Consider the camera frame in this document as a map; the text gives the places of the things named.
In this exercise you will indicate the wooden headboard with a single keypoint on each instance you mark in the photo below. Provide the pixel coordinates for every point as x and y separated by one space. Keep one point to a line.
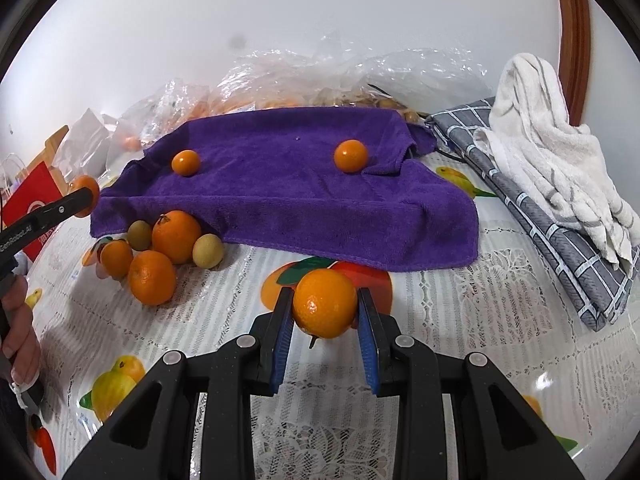
50 145

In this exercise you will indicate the grey checked cloth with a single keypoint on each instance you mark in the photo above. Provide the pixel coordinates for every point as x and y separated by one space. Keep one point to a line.
550 240

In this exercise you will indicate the clear plastic bag of oranges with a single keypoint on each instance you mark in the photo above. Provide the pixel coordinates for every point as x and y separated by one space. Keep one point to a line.
265 80
160 110

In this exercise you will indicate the person's left hand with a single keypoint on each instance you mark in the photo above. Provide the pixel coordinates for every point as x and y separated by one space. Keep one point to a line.
22 355

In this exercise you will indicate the medium orange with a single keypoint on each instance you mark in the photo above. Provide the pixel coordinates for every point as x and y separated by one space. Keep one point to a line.
151 277

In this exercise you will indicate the tan longan fruit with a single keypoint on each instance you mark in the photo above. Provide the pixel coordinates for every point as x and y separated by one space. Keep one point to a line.
207 251
140 235

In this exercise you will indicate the purple towel-lined tray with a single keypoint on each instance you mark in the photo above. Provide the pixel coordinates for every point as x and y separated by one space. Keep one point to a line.
300 195

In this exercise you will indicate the large orange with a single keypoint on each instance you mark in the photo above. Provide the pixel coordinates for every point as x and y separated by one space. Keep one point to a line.
176 236
325 305

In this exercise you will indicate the clear plastic bag of longans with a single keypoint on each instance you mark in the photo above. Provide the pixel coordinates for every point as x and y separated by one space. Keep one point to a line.
400 72

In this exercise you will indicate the red paper bag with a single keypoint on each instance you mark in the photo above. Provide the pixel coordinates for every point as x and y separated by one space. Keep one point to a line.
32 195

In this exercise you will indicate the white striped towel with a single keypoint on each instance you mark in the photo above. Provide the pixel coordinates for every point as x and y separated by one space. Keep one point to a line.
545 145

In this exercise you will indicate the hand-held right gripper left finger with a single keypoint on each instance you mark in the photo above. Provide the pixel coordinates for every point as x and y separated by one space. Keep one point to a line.
285 342

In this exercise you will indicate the fruit-print tablecloth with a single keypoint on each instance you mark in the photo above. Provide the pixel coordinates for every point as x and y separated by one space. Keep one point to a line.
475 320

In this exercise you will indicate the brown wooden door frame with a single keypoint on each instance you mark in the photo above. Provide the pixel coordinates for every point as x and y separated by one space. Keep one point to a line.
575 35

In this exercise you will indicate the small orange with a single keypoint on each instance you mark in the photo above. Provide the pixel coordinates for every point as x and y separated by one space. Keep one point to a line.
116 258
84 184
186 162
351 156

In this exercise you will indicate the white plastic bag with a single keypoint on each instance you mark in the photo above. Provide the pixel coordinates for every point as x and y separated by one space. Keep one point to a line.
87 140

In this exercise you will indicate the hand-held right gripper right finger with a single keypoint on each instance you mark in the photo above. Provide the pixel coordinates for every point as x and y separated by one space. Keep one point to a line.
367 345

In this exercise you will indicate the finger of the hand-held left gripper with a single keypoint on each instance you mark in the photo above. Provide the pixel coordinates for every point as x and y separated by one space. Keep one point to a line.
70 204

